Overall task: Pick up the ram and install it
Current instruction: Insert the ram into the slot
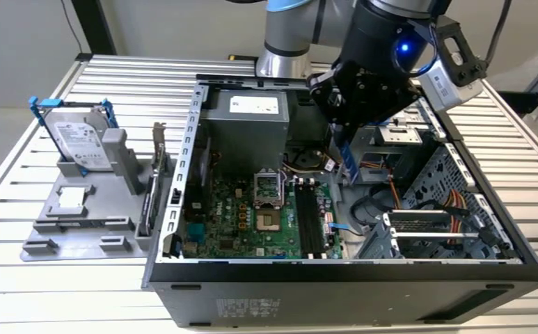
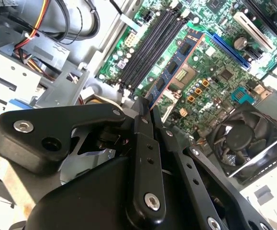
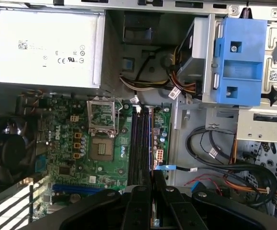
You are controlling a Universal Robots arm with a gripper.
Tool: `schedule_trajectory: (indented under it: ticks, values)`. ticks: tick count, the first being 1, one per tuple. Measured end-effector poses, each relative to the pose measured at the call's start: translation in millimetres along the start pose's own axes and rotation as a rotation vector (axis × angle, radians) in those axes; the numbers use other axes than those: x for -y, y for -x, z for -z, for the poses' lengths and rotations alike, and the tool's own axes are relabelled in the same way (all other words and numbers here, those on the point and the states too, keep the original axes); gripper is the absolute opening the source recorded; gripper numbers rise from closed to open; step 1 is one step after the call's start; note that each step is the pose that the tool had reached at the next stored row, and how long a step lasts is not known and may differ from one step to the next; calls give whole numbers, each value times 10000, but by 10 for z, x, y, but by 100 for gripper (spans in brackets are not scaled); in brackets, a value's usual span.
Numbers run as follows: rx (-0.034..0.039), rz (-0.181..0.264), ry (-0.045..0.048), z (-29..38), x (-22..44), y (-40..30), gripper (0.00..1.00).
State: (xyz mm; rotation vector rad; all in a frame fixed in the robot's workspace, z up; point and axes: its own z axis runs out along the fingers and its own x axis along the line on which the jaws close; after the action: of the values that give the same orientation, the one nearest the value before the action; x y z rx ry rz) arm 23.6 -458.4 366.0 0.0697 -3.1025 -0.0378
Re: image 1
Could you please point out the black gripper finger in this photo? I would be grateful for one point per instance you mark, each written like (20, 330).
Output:
(395, 104)
(331, 101)

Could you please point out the small yellow black connector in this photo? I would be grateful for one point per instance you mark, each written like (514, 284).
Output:
(232, 56)

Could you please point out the CPU socket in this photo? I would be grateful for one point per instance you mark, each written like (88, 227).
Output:
(267, 221)

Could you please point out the grey metal disk bay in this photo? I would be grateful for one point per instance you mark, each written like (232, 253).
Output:
(431, 235)

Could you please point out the grey power supply unit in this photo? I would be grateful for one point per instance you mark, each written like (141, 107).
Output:
(244, 139)

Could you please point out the green Dell motherboard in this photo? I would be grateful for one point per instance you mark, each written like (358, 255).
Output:
(272, 243)

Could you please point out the silver CPU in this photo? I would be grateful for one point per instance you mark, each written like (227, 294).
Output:
(72, 197)

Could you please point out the black open PC case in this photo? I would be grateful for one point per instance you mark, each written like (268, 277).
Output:
(296, 299)

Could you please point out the black metal frame post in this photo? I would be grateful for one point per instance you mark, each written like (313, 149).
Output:
(101, 31)

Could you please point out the grey metal drive cage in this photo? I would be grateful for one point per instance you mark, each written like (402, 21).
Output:
(398, 135)

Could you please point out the metal locking lever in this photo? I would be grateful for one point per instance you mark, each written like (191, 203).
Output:
(281, 188)

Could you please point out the graphics card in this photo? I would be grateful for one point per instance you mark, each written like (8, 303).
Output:
(147, 212)

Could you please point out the grey parts rack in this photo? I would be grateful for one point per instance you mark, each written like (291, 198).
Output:
(111, 205)

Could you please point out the RAM slot with white latches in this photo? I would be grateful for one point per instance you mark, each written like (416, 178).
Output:
(316, 219)
(304, 219)

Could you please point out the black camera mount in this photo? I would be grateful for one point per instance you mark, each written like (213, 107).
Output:
(475, 66)

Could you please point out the hard disk in blue carrier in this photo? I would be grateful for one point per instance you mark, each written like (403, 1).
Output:
(80, 139)

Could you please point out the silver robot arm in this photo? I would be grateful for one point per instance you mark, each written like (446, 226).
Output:
(287, 35)

